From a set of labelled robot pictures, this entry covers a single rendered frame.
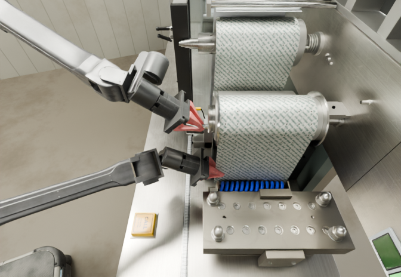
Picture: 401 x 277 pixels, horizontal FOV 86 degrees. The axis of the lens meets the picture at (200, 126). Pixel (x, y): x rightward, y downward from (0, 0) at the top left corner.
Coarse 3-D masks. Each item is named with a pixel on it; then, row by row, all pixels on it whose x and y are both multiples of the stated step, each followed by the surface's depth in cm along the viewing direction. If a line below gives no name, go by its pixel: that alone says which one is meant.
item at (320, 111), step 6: (216, 102) 53; (318, 102) 53; (216, 108) 52; (318, 108) 52; (216, 114) 52; (318, 114) 52; (216, 120) 52; (318, 120) 52; (216, 126) 52; (318, 126) 52; (216, 132) 53; (318, 132) 53; (312, 138) 55
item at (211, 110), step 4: (212, 104) 57; (208, 108) 55; (212, 108) 55; (208, 112) 54; (212, 112) 54; (208, 116) 54; (212, 116) 54; (208, 120) 54; (212, 120) 54; (208, 124) 54; (212, 124) 54; (208, 128) 55; (212, 128) 55; (208, 132) 57; (212, 132) 56
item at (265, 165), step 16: (224, 160) 61; (240, 160) 61; (256, 160) 61; (272, 160) 61; (288, 160) 61; (224, 176) 67; (240, 176) 67; (256, 176) 67; (272, 176) 67; (288, 176) 67
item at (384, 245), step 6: (378, 240) 44; (384, 240) 42; (390, 240) 41; (378, 246) 44; (384, 246) 42; (390, 246) 41; (378, 252) 44; (384, 252) 42; (390, 252) 41; (396, 252) 40; (384, 258) 42; (390, 258) 41; (396, 258) 40; (384, 264) 42; (390, 264) 41; (396, 264) 40
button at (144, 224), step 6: (138, 216) 72; (144, 216) 72; (150, 216) 72; (138, 222) 71; (144, 222) 71; (150, 222) 71; (132, 228) 70; (138, 228) 69; (144, 228) 69; (150, 228) 69; (132, 234) 68; (138, 234) 68; (144, 234) 68; (150, 234) 68
